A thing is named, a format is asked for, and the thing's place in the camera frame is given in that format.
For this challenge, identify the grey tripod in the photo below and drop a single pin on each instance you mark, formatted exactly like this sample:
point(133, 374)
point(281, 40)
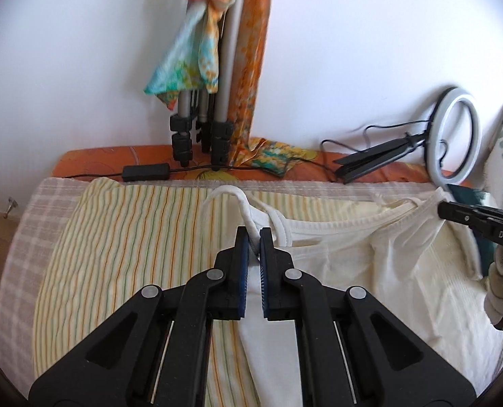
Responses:
point(209, 112)

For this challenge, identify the black power adapter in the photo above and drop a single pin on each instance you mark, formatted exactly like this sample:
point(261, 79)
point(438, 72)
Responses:
point(146, 172)

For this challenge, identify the black ring light stand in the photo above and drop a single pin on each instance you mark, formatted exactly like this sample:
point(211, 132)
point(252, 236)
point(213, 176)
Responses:
point(357, 165)

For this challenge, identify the striped yellow bed cover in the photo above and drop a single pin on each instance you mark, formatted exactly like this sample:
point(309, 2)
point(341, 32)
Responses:
point(118, 240)

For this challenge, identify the white tank top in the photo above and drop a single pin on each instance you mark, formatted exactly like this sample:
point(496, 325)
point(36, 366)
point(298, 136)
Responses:
point(423, 269)

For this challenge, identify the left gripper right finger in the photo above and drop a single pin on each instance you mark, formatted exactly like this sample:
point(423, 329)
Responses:
point(267, 260)

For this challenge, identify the colourful scarf on tripod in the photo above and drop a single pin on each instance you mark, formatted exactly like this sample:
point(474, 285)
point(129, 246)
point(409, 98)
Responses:
point(191, 62)

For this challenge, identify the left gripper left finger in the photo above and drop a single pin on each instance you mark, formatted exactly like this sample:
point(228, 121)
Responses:
point(239, 273)

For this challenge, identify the right hand white glove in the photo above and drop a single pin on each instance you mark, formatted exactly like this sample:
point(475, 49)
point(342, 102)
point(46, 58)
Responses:
point(499, 288)

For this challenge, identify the orange patterned cloth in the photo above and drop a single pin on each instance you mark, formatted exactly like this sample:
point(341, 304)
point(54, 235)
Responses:
point(249, 158)

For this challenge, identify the white ring light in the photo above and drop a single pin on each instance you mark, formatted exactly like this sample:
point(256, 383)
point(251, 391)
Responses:
point(453, 138)

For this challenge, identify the checked beige blanket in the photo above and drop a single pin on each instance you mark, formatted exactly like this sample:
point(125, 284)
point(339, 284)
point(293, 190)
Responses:
point(43, 221)

